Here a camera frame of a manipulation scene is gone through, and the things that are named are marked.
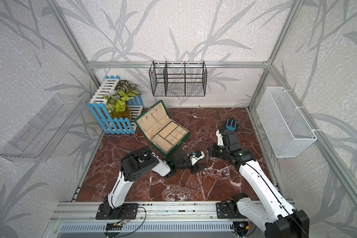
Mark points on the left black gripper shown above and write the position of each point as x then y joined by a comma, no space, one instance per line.
193,171

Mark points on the green jewelry box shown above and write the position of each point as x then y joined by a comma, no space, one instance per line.
163,133

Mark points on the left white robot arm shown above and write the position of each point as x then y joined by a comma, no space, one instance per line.
140,162

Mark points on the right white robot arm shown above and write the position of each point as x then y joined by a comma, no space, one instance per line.
277,218

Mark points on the blue garden hand fork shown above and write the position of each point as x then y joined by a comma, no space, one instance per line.
232,123

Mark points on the white mesh basket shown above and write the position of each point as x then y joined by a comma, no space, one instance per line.
286,127

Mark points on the blue white picket fence planter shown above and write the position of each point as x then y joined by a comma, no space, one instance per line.
97,106

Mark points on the green artificial plant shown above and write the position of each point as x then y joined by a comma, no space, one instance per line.
117,99

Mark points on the clear acrylic shelf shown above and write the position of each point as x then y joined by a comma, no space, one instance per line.
36,141

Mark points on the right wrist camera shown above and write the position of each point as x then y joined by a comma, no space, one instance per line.
219,138

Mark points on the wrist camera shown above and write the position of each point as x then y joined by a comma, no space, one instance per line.
219,138
196,157

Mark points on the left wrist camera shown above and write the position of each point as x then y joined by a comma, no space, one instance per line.
196,157

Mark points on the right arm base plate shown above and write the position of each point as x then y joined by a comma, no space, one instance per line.
226,211

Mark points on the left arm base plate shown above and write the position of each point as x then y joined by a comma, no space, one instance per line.
127,211

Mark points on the black wire basket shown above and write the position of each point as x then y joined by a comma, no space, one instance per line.
178,79

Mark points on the aluminium front rail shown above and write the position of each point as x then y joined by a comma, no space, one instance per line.
179,211

